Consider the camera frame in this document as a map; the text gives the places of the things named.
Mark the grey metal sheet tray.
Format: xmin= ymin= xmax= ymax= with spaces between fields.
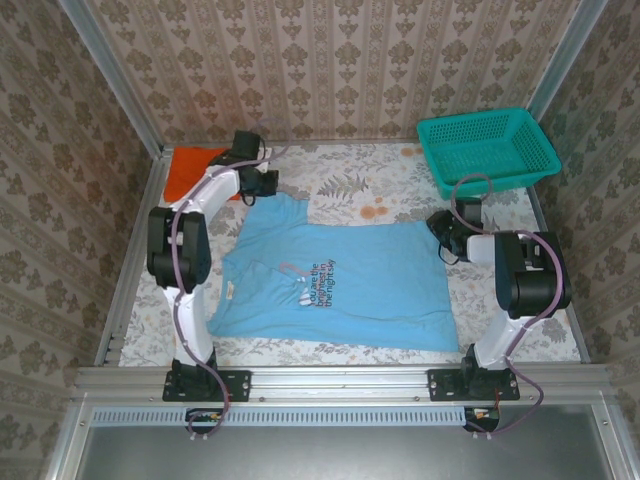
xmin=47 ymin=399 xmax=640 ymax=480

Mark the folded orange t-shirt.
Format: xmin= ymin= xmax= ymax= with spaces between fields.
xmin=163 ymin=145 xmax=247 ymax=203

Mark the teal plastic mesh basket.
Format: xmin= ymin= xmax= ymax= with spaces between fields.
xmin=416 ymin=106 xmax=563 ymax=200

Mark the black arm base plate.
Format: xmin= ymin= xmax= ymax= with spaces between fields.
xmin=427 ymin=368 xmax=521 ymax=403
xmin=162 ymin=368 xmax=252 ymax=403

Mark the grey slotted cable duct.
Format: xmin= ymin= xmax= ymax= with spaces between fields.
xmin=92 ymin=405 xmax=501 ymax=427

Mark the aluminium corner post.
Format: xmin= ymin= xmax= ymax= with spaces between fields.
xmin=57 ymin=0 xmax=167 ymax=159
xmin=510 ymin=0 xmax=611 ymax=149

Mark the aluminium mounting rail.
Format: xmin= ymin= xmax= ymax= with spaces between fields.
xmin=73 ymin=364 xmax=614 ymax=401

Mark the thin aluminium table end rail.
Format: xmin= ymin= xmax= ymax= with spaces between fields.
xmin=162 ymin=137 xmax=421 ymax=150

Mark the light blue printed t-shirt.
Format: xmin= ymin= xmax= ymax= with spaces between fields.
xmin=205 ymin=192 xmax=461 ymax=354

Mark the floral table cover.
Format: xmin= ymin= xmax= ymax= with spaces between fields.
xmin=119 ymin=141 xmax=584 ymax=369

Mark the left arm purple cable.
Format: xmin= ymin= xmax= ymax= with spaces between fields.
xmin=172 ymin=118 xmax=294 ymax=444

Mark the aluminium table side rail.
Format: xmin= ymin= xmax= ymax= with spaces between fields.
xmin=527 ymin=185 xmax=592 ymax=364
xmin=93 ymin=147 xmax=174 ymax=367

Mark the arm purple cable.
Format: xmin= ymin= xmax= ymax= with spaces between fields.
xmin=449 ymin=172 xmax=566 ymax=441
xmin=172 ymin=118 xmax=294 ymax=444

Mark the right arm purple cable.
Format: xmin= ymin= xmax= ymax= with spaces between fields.
xmin=449 ymin=172 xmax=566 ymax=441

